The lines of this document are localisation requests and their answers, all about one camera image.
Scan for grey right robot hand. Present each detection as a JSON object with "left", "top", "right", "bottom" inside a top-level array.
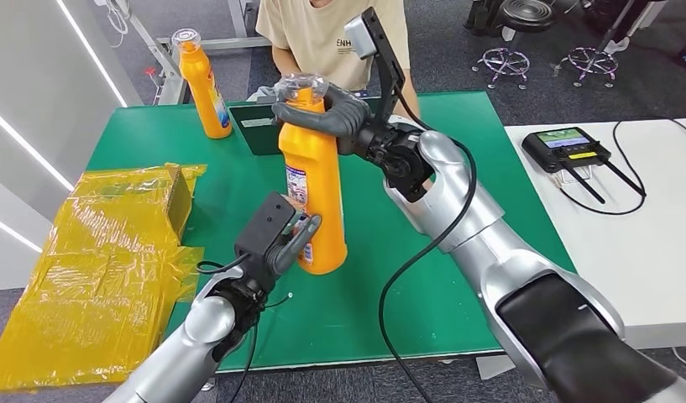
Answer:
[{"left": 271, "top": 83, "right": 374, "bottom": 157}]

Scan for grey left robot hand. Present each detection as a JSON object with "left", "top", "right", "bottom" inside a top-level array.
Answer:
[{"left": 264, "top": 213, "right": 323, "bottom": 278}]

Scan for orange bottle clear cap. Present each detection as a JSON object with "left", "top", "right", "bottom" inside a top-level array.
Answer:
[
  {"left": 275, "top": 73, "right": 348, "bottom": 276},
  {"left": 170, "top": 28, "right": 233, "bottom": 140}
]

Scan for green table mat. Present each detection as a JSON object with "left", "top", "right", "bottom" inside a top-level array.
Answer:
[{"left": 86, "top": 90, "right": 582, "bottom": 374}]

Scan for person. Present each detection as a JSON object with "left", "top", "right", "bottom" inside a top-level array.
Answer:
[{"left": 254, "top": 0, "right": 422, "bottom": 121}]

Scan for dark laptop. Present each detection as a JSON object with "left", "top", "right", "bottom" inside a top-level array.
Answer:
[{"left": 228, "top": 90, "right": 377, "bottom": 157}]

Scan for chrome stool base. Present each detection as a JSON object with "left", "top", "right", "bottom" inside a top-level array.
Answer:
[
  {"left": 472, "top": 47, "right": 532, "bottom": 90},
  {"left": 553, "top": 47, "right": 621, "bottom": 88}
]

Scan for yellow film wrapped cardboard box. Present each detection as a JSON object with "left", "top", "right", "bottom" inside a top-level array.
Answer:
[{"left": 0, "top": 162, "right": 208, "bottom": 393}]

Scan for black round stool seat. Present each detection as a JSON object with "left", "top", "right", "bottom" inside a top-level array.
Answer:
[{"left": 498, "top": 0, "right": 558, "bottom": 34}]

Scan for black handheld controller with screen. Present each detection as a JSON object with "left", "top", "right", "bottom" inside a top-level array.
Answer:
[{"left": 521, "top": 127, "right": 648, "bottom": 206}]

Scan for white sheet under table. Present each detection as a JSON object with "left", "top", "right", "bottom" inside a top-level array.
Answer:
[{"left": 475, "top": 354, "right": 519, "bottom": 382}]

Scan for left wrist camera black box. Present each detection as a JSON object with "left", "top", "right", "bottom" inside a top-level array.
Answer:
[{"left": 234, "top": 192, "right": 299, "bottom": 280}]

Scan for thin wire with white tip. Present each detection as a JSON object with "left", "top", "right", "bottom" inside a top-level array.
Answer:
[{"left": 263, "top": 293, "right": 294, "bottom": 311}]

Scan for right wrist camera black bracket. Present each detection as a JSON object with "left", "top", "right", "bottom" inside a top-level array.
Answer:
[{"left": 343, "top": 6, "right": 406, "bottom": 126}]

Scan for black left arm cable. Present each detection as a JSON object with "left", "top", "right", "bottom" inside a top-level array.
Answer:
[{"left": 196, "top": 253, "right": 251, "bottom": 276}]

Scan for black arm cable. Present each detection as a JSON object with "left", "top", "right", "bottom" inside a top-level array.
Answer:
[
  {"left": 196, "top": 253, "right": 251, "bottom": 276},
  {"left": 378, "top": 88, "right": 479, "bottom": 403}
]

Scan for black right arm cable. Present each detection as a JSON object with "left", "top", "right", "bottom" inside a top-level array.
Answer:
[{"left": 378, "top": 88, "right": 479, "bottom": 403}]

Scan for grey metal frame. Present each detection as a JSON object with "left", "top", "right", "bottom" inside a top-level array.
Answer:
[{"left": 95, "top": 0, "right": 271, "bottom": 107}]

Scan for black cable on white table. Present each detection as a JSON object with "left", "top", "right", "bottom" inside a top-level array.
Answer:
[{"left": 559, "top": 117, "right": 686, "bottom": 217}]

